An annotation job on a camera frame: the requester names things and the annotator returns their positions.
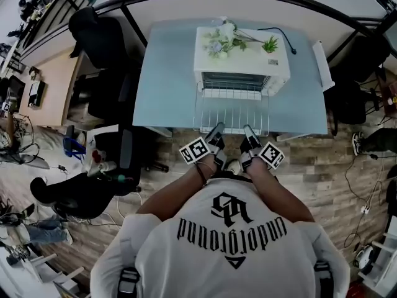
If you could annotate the white black round device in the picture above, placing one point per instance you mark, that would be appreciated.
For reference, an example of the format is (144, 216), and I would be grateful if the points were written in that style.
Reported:
(363, 258)

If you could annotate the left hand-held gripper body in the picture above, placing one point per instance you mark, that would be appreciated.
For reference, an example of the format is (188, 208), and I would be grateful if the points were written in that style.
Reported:
(193, 151)

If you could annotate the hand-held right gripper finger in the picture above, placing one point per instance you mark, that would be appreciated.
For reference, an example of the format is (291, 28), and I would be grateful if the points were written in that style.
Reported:
(251, 137)

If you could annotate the artificial flower bouquet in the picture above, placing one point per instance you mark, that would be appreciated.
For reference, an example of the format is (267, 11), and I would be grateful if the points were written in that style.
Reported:
(228, 31)

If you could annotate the black white box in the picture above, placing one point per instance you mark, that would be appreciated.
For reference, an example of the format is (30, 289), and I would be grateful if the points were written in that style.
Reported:
(37, 93)

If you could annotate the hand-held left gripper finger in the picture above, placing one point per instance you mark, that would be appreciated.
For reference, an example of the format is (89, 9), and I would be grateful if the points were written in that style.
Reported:
(215, 133)

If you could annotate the white rectangular panel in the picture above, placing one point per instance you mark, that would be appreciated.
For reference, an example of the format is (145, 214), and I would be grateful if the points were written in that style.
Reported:
(322, 67)

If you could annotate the light blue table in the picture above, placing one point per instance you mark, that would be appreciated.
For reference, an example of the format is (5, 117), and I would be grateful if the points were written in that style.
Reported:
(161, 88)

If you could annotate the white plush toy red spots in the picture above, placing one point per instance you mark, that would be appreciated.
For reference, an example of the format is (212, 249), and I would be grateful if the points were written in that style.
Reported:
(99, 163)

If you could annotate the black monitor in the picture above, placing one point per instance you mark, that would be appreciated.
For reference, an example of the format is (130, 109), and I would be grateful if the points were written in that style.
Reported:
(12, 93)

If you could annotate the white toaster oven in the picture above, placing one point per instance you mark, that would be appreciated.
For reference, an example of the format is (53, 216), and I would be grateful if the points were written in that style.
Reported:
(242, 62)

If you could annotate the black office chair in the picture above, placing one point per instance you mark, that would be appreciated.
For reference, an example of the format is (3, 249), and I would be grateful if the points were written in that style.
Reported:
(350, 101)
(99, 42)
(74, 194)

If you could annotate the person's left forearm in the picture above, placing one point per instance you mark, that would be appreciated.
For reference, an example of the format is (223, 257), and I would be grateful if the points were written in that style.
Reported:
(173, 194)

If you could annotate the white power strip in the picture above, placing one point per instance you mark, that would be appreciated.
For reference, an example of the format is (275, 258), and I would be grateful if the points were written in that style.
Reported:
(365, 209)

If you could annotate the white printed t-shirt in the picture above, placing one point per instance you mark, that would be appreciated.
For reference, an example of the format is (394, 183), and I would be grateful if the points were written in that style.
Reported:
(198, 259)

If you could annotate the small dark desk ornament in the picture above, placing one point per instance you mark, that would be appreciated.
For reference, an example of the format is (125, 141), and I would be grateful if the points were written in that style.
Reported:
(34, 74)

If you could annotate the small green potted plant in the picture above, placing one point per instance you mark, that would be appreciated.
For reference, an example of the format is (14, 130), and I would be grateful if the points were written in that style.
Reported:
(270, 45)

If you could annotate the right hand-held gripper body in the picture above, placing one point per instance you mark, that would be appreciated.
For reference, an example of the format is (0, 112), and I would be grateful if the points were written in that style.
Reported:
(271, 155)

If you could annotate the person's white shoe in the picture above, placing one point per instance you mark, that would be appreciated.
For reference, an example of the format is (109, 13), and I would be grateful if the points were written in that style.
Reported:
(232, 167)

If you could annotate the blue metal frame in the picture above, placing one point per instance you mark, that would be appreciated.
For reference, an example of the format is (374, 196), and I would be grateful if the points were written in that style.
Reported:
(74, 149)

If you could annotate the red box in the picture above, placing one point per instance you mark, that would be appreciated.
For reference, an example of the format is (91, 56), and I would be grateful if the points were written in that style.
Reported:
(357, 290)

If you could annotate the white paper sheet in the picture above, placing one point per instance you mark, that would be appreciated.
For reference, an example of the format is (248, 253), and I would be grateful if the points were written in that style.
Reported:
(104, 133)

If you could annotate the white partition black rail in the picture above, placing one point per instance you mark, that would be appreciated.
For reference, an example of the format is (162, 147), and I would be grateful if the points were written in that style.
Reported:
(186, 8)

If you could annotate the person's right forearm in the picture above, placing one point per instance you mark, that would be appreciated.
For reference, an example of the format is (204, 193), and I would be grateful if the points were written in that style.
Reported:
(279, 194)

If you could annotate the light wooden desk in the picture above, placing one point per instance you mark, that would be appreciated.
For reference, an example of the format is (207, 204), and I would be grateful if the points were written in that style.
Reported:
(56, 98)

